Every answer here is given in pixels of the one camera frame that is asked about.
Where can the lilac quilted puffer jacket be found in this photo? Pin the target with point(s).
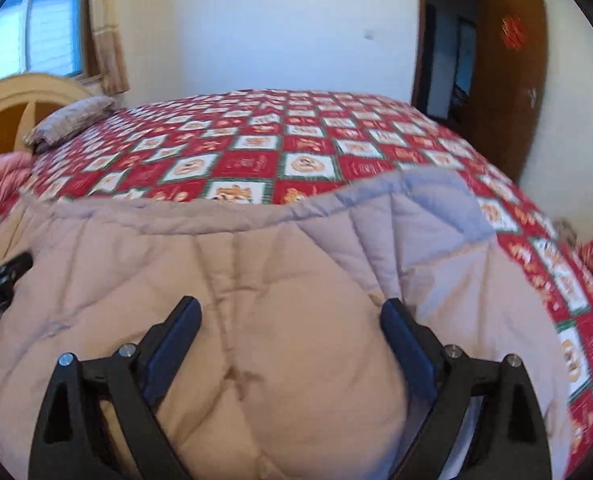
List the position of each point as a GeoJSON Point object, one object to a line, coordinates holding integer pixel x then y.
{"type": "Point", "coordinates": [276, 285]}

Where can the brown wooden door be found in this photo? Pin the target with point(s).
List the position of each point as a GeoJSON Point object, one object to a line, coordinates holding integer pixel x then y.
{"type": "Point", "coordinates": [501, 120]}

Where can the cream wooden headboard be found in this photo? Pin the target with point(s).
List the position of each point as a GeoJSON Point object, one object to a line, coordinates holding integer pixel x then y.
{"type": "Point", "coordinates": [6, 110]}

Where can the red paper door decoration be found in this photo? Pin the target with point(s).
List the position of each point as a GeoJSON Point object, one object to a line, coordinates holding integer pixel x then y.
{"type": "Point", "coordinates": [511, 34]}

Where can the beige patterned curtain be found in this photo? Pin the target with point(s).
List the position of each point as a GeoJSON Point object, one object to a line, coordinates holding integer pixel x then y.
{"type": "Point", "coordinates": [110, 45]}

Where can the pink folded blanket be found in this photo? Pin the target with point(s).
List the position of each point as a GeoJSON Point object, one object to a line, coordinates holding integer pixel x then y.
{"type": "Point", "coordinates": [1, 185]}

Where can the red checkered printed bedspread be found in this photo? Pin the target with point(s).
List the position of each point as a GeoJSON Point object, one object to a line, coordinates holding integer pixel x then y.
{"type": "Point", "coordinates": [301, 145]}

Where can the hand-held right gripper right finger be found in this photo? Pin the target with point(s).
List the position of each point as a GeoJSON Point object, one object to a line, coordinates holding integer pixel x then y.
{"type": "Point", "coordinates": [409, 355]}

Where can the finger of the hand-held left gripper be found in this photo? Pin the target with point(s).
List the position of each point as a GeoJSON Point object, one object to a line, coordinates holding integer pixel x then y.
{"type": "Point", "coordinates": [14, 265]}

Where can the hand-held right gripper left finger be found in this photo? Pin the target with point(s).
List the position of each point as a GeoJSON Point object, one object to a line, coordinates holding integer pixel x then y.
{"type": "Point", "coordinates": [174, 355]}

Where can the striped pillow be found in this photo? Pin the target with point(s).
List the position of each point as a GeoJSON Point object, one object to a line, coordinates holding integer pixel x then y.
{"type": "Point", "coordinates": [69, 122]}

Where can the blue framed window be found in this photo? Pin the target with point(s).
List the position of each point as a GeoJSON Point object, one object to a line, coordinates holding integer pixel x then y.
{"type": "Point", "coordinates": [46, 30]}

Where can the grey crumpled cloth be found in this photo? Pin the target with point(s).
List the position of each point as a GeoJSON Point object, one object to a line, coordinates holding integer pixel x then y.
{"type": "Point", "coordinates": [565, 232]}

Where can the dark wooden door frame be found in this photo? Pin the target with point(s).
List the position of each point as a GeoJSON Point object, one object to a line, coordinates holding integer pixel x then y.
{"type": "Point", "coordinates": [419, 60]}

